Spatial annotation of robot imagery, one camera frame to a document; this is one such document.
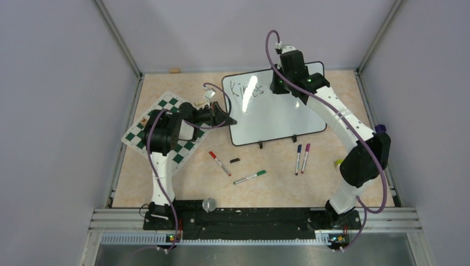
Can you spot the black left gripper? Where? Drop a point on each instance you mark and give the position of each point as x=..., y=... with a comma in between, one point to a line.
x=218, y=116

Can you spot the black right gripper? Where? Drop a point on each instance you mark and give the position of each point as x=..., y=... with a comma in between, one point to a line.
x=276, y=89

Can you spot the white whiteboard black frame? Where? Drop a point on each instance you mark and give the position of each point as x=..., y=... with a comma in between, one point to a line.
x=263, y=116

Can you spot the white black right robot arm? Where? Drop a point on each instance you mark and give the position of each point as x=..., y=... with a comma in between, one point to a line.
x=367, y=150

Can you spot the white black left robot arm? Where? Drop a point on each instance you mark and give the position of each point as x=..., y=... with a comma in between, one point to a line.
x=161, y=205

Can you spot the red capped marker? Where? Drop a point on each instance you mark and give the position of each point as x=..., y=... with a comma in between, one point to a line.
x=220, y=163

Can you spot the blue capped marker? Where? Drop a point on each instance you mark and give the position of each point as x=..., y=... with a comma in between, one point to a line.
x=297, y=163

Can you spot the pink capped marker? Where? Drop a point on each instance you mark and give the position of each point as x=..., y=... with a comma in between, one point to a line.
x=307, y=148

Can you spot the green capped marker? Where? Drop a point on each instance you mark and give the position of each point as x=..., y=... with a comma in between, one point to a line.
x=250, y=177

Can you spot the green white chess mat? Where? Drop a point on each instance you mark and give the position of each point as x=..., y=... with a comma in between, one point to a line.
x=164, y=121

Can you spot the purple block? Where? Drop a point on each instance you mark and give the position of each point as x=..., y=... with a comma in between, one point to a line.
x=380, y=129

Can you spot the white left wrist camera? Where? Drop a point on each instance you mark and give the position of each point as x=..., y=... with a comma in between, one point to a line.
x=209, y=94

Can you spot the aluminium frame rail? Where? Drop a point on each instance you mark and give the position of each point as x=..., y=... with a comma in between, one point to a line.
x=125, y=226

